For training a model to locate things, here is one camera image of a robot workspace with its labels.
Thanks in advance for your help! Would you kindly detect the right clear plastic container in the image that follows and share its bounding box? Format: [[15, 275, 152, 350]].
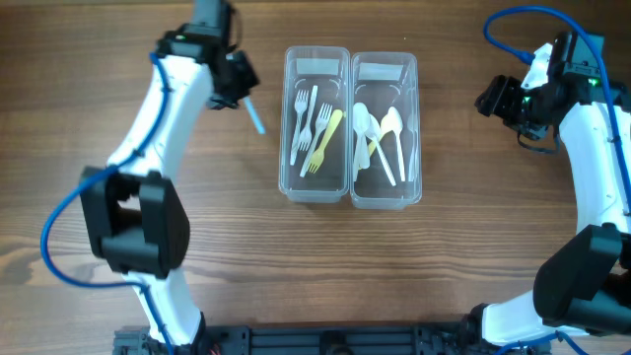
[[351, 51, 422, 210]]

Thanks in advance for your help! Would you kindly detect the cream white plastic fork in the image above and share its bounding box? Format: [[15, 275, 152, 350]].
[[299, 85, 318, 151]]

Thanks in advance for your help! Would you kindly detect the yellow plastic spoon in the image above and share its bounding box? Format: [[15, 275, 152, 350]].
[[367, 114, 395, 160]]

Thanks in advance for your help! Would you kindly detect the blue cable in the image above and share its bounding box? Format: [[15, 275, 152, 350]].
[[39, 51, 176, 355], [481, 5, 631, 355]]

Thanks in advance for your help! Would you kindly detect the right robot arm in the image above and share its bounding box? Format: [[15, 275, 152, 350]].
[[475, 32, 630, 351]]

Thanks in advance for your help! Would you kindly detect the yellow plastic fork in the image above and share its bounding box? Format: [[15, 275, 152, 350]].
[[308, 109, 345, 174]]

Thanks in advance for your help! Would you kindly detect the left blue cable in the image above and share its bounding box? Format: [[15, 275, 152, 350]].
[[39, 51, 176, 355]]

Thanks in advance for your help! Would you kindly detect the clear plastic container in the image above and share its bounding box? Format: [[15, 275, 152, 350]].
[[351, 51, 422, 210], [279, 45, 350, 203]]

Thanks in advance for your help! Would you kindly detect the white spoon top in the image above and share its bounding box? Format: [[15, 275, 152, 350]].
[[367, 114, 396, 186]]

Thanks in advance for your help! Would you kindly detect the right blue cable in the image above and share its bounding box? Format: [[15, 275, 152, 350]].
[[481, 5, 631, 355]]

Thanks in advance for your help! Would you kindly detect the left clear plastic container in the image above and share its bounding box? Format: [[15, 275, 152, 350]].
[[279, 45, 350, 203]]

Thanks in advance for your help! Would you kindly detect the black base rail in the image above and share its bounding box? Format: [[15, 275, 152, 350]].
[[112, 322, 551, 355]]

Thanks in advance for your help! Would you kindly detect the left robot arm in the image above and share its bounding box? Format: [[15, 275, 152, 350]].
[[80, 1, 259, 354]]

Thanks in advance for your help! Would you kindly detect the white spoon short thick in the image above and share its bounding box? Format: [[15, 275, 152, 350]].
[[353, 103, 370, 181]]

